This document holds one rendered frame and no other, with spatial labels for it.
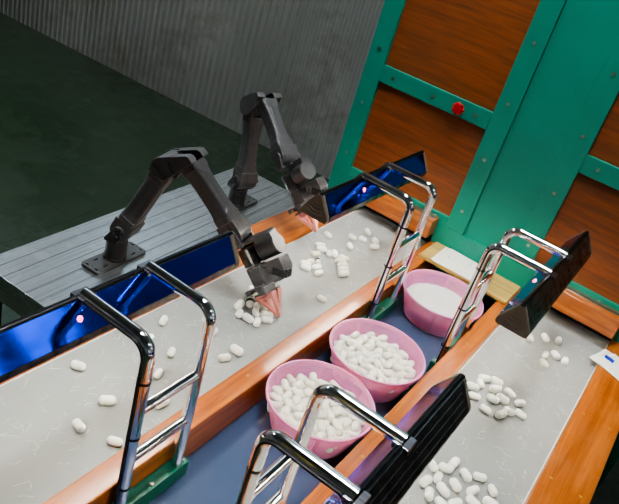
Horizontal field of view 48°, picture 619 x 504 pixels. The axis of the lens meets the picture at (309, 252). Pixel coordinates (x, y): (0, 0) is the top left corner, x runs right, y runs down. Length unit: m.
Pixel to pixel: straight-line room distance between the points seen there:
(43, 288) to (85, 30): 4.05
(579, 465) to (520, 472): 0.16
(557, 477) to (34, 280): 1.41
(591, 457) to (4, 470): 1.33
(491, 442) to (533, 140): 1.00
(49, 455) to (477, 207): 1.59
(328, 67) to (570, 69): 2.48
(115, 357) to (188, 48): 3.72
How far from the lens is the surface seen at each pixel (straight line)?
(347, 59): 4.46
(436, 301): 2.25
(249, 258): 1.85
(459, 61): 2.39
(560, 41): 2.29
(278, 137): 2.24
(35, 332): 1.17
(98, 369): 1.64
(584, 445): 1.93
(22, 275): 2.02
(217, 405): 1.56
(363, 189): 1.92
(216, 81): 5.04
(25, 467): 1.44
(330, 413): 1.66
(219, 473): 1.56
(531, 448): 1.86
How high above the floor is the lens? 1.84
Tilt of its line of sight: 29 degrees down
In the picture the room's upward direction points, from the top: 17 degrees clockwise
